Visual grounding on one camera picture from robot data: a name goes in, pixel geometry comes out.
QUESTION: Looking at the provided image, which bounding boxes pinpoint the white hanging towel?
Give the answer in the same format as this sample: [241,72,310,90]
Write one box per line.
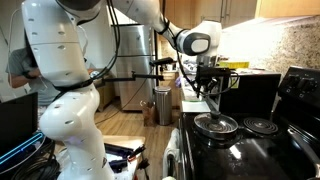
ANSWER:
[161,127,181,180]

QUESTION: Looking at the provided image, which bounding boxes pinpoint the stainless steel refrigerator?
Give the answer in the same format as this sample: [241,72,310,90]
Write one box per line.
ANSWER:
[111,24,158,112]

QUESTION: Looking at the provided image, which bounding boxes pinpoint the stainless steel microwave oven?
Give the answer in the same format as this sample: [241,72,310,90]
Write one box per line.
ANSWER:
[217,70,283,118]

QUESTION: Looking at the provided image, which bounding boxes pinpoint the wooden kitchen cabinets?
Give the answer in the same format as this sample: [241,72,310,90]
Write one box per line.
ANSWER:
[156,0,320,30]

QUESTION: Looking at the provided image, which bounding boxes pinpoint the brown paper bag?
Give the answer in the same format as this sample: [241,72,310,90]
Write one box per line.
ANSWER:
[139,99,158,127]

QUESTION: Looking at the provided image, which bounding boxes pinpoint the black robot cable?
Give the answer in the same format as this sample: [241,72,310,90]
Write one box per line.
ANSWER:
[53,0,241,98]

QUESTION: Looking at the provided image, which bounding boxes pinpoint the black monitor screen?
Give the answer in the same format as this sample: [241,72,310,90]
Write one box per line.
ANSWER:
[0,92,40,153]

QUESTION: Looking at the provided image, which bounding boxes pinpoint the yellow box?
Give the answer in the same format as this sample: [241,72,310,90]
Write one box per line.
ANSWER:
[217,60,251,70]

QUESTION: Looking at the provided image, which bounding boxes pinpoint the black cable pile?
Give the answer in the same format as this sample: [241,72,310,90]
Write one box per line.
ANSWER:
[9,138,63,180]

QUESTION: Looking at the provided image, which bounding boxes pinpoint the black stereo camera bar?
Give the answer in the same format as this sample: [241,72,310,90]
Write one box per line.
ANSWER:
[148,56,177,67]

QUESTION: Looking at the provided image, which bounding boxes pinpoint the person in grey shirt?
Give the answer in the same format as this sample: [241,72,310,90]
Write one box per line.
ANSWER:
[5,31,63,106]

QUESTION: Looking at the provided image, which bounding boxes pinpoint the small steel frying pan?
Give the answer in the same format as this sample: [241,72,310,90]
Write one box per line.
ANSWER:
[287,127,320,179]

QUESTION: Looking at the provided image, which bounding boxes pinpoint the glass lid with black knob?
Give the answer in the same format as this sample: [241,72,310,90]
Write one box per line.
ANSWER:
[193,110,240,141]

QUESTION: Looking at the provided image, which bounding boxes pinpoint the black electric stove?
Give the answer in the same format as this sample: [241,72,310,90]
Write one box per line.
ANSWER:
[178,65,320,180]

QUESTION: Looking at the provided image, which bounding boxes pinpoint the wooden work table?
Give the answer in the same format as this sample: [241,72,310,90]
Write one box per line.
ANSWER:
[101,134,148,180]

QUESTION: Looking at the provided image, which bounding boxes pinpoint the steel trash can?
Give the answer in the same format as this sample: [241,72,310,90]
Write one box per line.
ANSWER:
[153,85,174,127]

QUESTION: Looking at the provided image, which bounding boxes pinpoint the white green cutting board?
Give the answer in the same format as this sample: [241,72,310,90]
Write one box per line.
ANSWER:
[181,99,212,114]

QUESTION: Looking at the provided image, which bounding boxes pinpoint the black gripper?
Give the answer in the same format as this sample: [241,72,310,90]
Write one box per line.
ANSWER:
[198,77,221,98]

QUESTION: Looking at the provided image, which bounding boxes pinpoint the small coil stove burner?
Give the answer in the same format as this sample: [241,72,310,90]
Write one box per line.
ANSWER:
[242,116,280,136]

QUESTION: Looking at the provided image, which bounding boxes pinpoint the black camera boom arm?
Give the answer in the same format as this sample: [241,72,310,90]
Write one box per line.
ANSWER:
[99,70,165,85]

